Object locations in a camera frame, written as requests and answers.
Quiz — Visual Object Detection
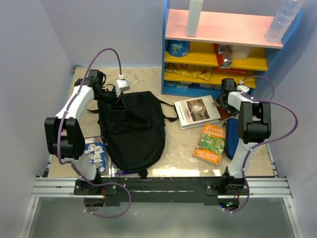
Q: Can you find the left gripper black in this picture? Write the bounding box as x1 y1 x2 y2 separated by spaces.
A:
94 86 127 112

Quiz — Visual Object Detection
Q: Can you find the black student backpack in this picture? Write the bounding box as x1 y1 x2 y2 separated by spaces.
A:
93 91 178 179

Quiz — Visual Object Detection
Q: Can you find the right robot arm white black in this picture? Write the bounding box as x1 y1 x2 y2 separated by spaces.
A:
213 78 271 195

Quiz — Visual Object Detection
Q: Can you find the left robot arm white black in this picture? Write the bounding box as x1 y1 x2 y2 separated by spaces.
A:
44 69 119 195

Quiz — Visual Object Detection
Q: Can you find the yellow chips bag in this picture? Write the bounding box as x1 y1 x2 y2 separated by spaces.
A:
165 63 212 81

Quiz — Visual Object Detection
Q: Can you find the brown leather wallet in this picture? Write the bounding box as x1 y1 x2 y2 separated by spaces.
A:
217 106 232 120

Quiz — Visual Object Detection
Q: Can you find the red flat packet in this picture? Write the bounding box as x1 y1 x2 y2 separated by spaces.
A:
213 67 248 74

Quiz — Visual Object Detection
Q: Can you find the white coffee cover book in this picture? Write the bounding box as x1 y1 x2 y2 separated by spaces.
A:
174 96 221 129

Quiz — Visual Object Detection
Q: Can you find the blue pencil case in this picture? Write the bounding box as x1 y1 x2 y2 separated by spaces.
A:
224 118 239 160

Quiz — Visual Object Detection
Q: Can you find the orange treehouse book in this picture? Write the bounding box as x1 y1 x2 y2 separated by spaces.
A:
193 123 226 165

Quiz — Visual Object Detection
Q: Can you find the white plastic tub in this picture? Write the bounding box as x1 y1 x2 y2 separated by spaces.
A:
229 45 253 60

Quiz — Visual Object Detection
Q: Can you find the blue cartoon book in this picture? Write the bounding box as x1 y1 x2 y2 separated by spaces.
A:
84 136 106 173

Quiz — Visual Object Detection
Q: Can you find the colourful wooden shelf unit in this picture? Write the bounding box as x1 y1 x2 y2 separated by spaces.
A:
161 0 304 102

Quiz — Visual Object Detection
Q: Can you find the blue round tin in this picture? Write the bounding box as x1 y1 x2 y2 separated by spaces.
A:
167 40 190 58

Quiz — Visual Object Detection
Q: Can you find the purple book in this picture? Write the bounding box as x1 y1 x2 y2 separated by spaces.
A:
110 161 132 177

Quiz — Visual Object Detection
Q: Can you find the white tall bottle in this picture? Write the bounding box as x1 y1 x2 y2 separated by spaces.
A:
186 0 204 37

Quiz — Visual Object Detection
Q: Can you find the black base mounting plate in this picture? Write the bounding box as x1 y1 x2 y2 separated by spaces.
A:
74 177 248 206

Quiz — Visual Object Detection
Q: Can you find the clear plastic water bottle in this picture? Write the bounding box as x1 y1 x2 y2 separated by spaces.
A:
264 0 304 44

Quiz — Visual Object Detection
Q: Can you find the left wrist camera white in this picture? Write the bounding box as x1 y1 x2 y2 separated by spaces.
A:
115 79 130 97

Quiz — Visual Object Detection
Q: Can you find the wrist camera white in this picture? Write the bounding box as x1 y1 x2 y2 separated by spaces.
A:
115 79 130 97
237 84 250 93

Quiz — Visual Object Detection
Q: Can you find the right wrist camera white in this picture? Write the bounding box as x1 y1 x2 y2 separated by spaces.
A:
237 84 250 93

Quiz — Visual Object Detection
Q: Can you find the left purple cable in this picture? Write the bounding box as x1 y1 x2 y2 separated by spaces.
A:
57 48 132 219

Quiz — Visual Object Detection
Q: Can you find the purple cable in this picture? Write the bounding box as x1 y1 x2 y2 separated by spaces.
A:
222 75 299 214
57 48 132 219

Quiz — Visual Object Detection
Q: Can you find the aluminium rail frame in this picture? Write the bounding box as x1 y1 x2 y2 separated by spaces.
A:
20 156 304 238

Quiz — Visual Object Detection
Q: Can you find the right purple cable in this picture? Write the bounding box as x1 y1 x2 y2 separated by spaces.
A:
222 75 299 214

